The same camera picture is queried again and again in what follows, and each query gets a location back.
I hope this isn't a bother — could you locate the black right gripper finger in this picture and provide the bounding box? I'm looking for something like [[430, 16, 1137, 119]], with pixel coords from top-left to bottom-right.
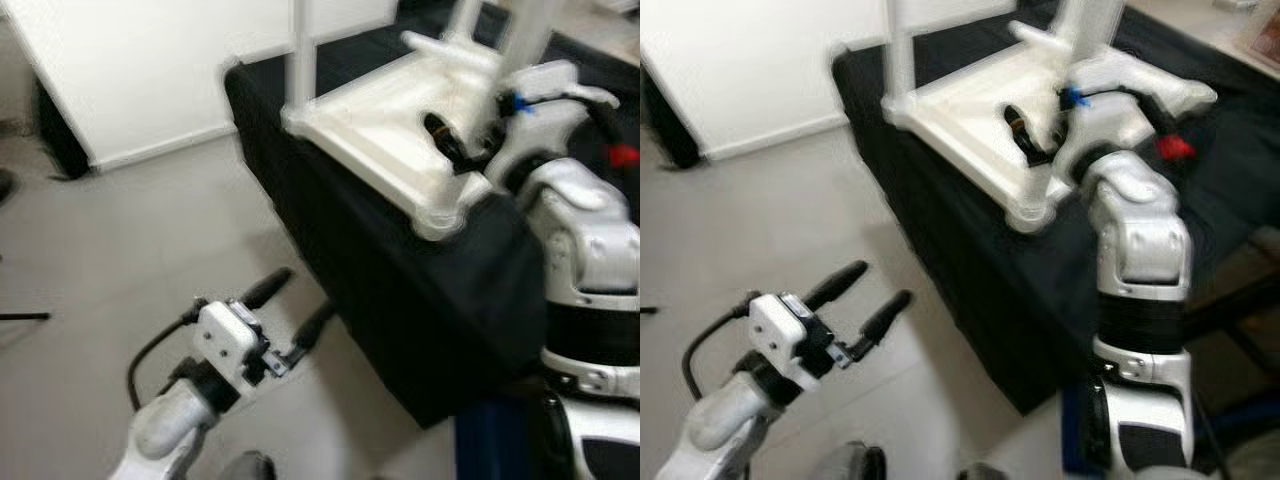
[[423, 111, 479, 175], [1004, 104, 1050, 165]]

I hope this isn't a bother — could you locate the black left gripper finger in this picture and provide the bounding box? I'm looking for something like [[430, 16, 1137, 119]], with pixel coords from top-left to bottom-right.
[[856, 291, 913, 350], [241, 267, 295, 310], [291, 301, 335, 355], [806, 261, 868, 310]]

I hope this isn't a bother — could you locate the white plastic table top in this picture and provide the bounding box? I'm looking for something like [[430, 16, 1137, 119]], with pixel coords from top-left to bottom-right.
[[885, 25, 1216, 236], [283, 35, 521, 243]]

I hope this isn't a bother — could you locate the black tablecloth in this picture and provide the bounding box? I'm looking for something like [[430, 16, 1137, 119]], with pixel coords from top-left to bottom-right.
[[832, 5, 1280, 416], [225, 5, 640, 431]]

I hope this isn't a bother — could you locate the black robot left foot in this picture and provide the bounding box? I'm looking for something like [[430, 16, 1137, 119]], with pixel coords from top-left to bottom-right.
[[215, 450, 276, 480], [815, 443, 886, 480]]

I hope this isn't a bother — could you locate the food picture poster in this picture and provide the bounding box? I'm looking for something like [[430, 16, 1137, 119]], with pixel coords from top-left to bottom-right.
[[1235, 5, 1280, 66]]

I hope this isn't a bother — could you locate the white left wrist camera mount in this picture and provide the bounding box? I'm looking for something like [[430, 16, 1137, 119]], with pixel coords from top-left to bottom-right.
[[748, 293, 816, 386], [193, 300, 271, 386]]

